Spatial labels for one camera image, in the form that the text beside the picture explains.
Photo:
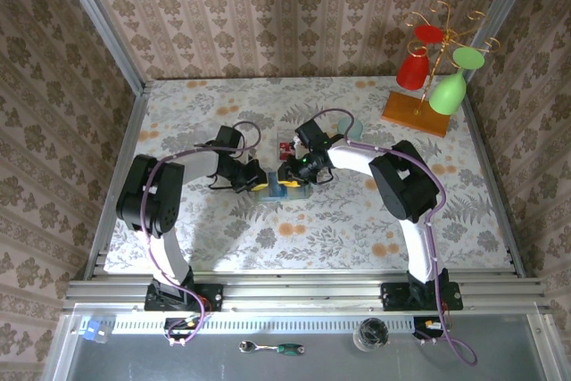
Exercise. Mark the grey metal shelf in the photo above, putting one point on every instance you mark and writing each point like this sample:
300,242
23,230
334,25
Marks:
321,367

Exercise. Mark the red wine glass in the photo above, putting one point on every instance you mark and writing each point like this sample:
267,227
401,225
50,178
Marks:
412,71

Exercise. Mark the blue white plastic connector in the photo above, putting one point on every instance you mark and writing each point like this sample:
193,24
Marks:
91,329

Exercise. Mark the blue credit card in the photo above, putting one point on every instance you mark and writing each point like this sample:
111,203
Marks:
276,190

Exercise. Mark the pale teal plastic glass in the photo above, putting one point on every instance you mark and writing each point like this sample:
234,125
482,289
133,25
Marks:
350,129

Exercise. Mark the aluminium frame beam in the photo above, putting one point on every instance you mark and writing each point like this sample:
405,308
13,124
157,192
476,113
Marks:
303,294

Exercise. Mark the green card holder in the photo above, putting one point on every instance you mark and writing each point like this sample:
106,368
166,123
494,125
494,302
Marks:
303,193

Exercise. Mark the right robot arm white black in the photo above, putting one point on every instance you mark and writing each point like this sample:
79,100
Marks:
352,158

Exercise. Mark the green wine glass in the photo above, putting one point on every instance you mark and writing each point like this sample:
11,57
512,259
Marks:
446,95

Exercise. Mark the aluminium side rail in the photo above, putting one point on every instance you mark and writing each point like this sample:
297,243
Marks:
494,189
131,131

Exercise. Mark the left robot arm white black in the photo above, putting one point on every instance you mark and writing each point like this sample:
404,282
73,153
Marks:
198,169

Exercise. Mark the clear glass jar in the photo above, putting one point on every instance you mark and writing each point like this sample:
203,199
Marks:
370,334

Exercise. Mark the clear acrylic tray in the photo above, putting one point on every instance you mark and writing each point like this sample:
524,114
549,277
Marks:
285,135

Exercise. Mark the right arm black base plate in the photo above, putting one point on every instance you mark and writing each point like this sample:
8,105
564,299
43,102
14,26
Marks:
455,296

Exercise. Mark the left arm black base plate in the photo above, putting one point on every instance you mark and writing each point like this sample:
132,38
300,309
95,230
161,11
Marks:
214,296

